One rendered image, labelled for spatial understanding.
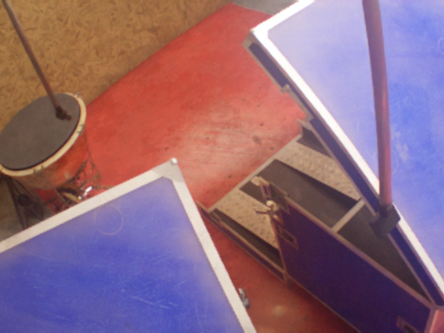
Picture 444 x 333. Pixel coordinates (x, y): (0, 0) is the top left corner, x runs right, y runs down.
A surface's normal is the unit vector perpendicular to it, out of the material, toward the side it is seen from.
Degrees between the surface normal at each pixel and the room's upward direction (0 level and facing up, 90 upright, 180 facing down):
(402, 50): 42
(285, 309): 0
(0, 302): 38
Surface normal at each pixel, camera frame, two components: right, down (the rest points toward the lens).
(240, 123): -0.23, -0.65
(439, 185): 0.25, -0.17
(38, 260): 0.04, -0.12
